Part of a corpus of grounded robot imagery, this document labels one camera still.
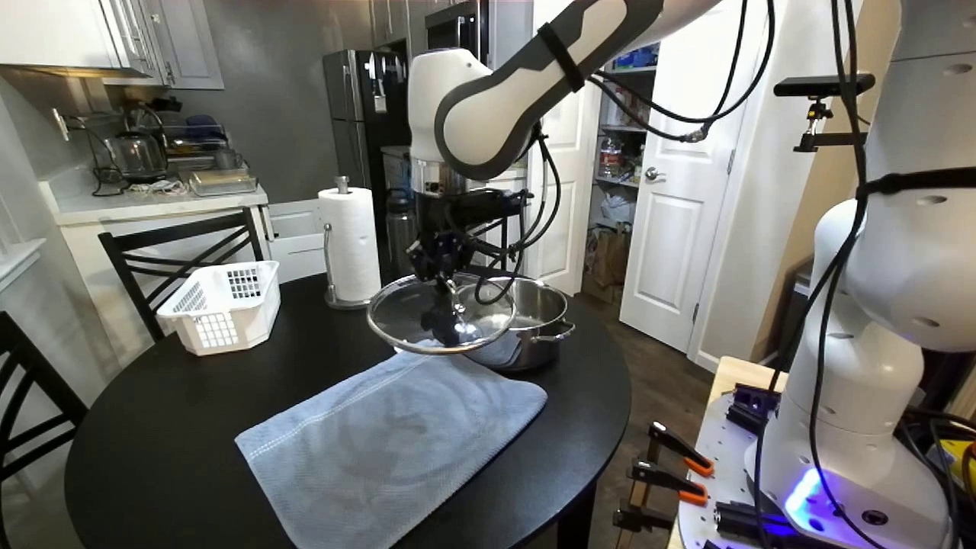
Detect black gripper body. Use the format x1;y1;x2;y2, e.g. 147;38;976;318
407;196;483;284

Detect light blue towel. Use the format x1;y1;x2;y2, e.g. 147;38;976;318
232;348;552;549

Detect black coffee maker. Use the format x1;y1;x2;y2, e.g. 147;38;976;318
81;93;178;199

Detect black orange clamp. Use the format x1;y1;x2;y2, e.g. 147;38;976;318
648;414;716;479
610;496;676;534
629;456;715;507

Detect stainless steel pot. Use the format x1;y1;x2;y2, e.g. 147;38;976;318
457;275;579;374

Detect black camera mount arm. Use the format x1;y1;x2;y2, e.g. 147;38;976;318
789;97;866;158

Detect white kitchen counter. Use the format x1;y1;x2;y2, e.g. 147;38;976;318
38;163;274;354

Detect white pantry door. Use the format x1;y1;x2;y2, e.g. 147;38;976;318
521;85;606;299

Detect black stereo camera bar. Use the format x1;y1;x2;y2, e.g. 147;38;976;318
773;71;878;100

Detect white upper cabinets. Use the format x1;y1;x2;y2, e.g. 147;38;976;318
0;0;227;90

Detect grey water bottle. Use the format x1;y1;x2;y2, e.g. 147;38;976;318
385;185;422;284

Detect white paper towel roll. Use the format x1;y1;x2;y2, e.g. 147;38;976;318
315;174;387;311

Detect clear glass pot lid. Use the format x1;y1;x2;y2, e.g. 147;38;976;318
363;271;520;355

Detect white plastic basket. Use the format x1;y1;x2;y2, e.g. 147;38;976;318
153;257;285;361

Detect white panel door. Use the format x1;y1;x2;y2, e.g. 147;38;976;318
616;59;780;354

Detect steel microwave oven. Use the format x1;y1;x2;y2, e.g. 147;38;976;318
423;0;492;54

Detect dark refrigerator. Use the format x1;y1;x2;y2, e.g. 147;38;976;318
320;43;414;207

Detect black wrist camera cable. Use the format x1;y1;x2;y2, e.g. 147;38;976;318
583;0;780;146

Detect pantry shelves with goods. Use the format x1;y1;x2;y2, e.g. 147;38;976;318
583;43;652;299

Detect black wooden chair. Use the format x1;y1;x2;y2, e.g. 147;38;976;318
95;203;268;345
466;188;533;275
0;309;91;549

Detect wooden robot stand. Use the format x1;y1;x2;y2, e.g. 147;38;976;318
666;354;976;549

